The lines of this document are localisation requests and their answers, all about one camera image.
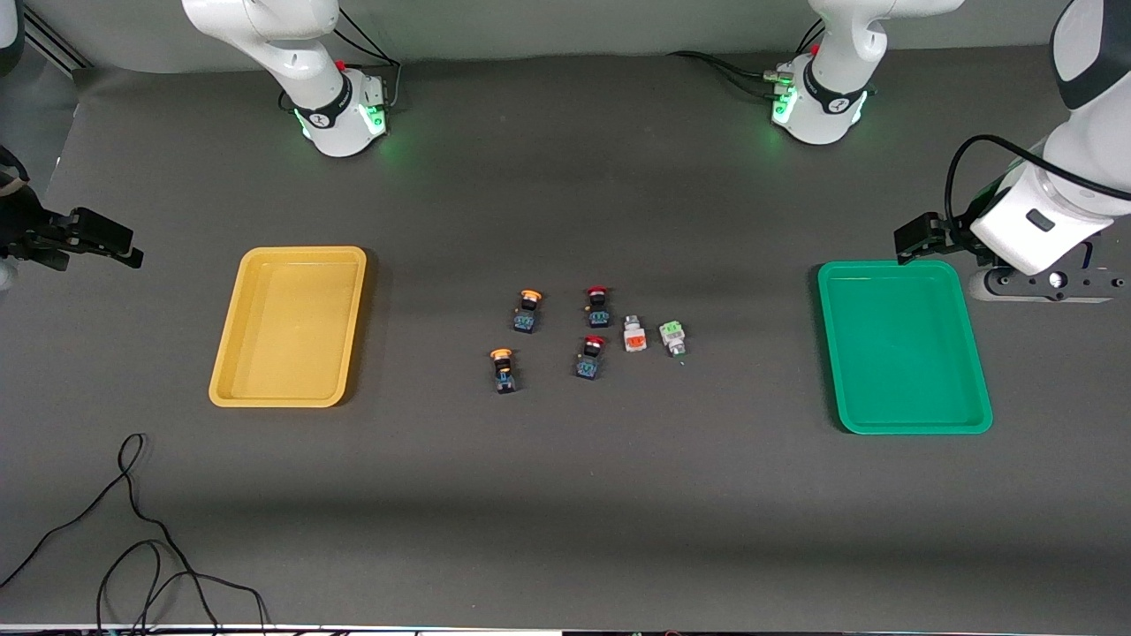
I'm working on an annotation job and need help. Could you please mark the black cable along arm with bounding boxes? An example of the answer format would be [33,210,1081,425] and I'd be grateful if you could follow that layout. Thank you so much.
[0,144,32,201]
[944,134,1131,232]

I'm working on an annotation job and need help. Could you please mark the green plastic tray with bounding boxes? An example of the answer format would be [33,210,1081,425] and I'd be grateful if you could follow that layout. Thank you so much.
[816,260,994,435]

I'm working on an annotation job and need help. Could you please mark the black cable along right arm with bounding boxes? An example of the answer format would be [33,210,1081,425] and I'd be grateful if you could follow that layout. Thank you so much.
[0,144,32,201]

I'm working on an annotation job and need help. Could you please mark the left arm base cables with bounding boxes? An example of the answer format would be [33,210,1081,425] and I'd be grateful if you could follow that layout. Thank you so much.
[667,18,827,100]

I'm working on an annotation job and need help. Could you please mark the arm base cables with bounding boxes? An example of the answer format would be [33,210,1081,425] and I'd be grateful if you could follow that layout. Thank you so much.
[667,18,827,100]
[331,9,404,112]

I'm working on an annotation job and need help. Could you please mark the yellow plastic tray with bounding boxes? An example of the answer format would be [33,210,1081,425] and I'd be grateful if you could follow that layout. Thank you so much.
[209,246,368,409]

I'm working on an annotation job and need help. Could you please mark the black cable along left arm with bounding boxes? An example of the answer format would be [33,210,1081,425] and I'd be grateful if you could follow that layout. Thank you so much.
[944,134,1131,232]

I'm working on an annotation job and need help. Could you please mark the aluminium frame rail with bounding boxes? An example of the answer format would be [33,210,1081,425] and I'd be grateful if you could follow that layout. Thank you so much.
[22,9,91,72]

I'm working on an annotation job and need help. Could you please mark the loose thin black cable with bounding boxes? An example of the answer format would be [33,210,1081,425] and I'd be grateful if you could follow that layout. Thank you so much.
[0,433,270,636]

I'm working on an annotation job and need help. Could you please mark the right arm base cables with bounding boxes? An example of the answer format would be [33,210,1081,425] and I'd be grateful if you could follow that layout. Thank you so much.
[331,9,404,112]

